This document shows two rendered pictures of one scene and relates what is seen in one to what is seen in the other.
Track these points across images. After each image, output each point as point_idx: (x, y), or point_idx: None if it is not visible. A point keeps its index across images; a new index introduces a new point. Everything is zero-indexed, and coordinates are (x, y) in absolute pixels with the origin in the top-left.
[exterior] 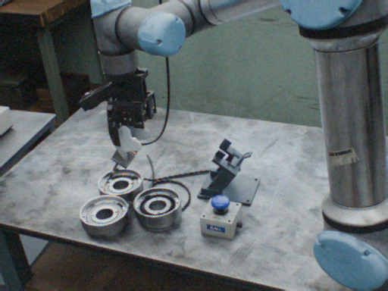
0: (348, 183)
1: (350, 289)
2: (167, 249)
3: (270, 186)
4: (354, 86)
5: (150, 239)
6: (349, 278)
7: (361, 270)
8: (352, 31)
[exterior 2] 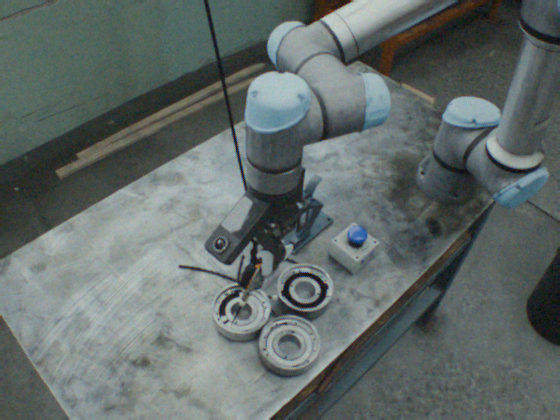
0: (541, 136)
1: (461, 213)
2: (362, 310)
3: (314, 194)
4: None
5: (338, 319)
6: (525, 198)
7: (538, 186)
8: None
